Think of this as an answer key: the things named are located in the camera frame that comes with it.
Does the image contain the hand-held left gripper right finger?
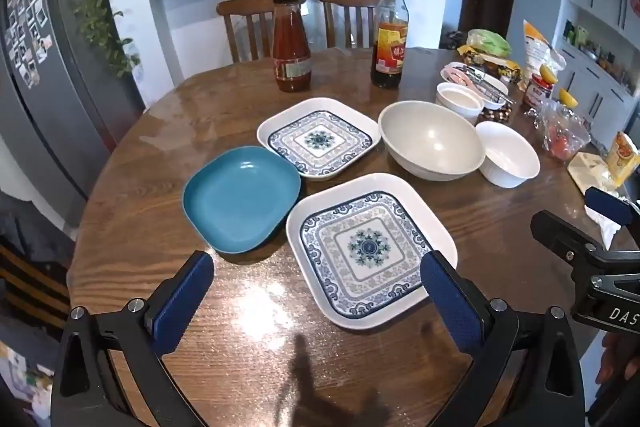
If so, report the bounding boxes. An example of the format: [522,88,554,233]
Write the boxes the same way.
[420,251,586,427]

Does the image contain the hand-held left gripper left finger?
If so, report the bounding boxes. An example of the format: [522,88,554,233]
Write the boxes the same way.
[50,251,216,427]

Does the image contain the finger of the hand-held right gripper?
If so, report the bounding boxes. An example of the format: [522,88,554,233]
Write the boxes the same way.
[530,208,609,265]
[584,186,640,229]

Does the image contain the white bowl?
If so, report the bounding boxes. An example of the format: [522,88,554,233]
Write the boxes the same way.
[474,121,541,188]

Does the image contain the large patterned square plate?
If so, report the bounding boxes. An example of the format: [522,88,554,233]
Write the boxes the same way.
[285,173,459,333]

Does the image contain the blue square plate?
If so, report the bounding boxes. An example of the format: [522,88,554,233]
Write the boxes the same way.
[182,146,302,256]

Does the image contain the large grey bowl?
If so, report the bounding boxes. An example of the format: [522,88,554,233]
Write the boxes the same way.
[378,100,486,182]

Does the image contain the white ramekin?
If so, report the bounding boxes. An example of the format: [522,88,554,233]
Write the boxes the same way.
[436,82,485,125]

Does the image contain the small patterned square plate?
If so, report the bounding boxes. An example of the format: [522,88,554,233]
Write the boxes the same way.
[256,97,380,182]

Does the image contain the person's right hand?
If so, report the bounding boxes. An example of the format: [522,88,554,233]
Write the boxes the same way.
[596,332,640,386]

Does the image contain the crumpled white tissue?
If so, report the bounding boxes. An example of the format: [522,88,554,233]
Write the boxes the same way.
[585,202,626,248]

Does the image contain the beige paper box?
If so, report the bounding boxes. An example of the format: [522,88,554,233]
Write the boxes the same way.
[567,151,626,195]

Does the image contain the yellow food packet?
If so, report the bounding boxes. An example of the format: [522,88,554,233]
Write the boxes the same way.
[606,131,640,188]

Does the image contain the red tomatoes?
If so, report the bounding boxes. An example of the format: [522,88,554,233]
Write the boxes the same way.
[542,124,576,160]

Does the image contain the clear plastic bag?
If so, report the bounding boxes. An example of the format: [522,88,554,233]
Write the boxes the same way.
[532,99,592,162]

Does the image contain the red chili sauce jar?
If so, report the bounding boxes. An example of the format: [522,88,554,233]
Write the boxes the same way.
[522,75,554,110]

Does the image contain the beaded wooden trivet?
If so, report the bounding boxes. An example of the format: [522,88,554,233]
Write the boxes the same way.
[482,99,516,124]

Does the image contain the orange black striped cloth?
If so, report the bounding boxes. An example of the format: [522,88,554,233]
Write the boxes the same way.
[0,239,71,330]

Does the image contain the white oval dish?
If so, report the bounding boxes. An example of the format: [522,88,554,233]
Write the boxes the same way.
[440,63,510,105]

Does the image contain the metal tongs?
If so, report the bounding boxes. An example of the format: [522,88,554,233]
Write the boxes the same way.
[462,66,513,102]

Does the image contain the dark cloth pile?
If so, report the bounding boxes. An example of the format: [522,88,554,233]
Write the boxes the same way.
[0,194,76,258]

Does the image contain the white orange standing bag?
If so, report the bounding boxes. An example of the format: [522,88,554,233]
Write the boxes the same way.
[522,19,567,80]

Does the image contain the yellow black snack packet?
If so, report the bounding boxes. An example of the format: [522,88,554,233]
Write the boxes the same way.
[457,46,523,84]

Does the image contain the pink slotted spoon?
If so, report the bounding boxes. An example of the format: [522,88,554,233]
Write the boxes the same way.
[446,66,483,92]

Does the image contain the bag of green vegetables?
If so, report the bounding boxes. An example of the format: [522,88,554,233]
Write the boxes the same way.
[466,29,512,58]

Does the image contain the grey refrigerator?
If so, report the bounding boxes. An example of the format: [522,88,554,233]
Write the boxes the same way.
[0,0,146,228]

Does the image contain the dark vinegar bottle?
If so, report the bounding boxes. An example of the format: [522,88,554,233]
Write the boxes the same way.
[370,0,410,89]

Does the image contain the red sauce bottle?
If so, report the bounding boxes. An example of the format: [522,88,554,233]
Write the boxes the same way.
[271,0,312,92]

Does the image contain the cluster of fridge photo magnets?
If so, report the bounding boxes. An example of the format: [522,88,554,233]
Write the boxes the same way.
[5,0,53,88]

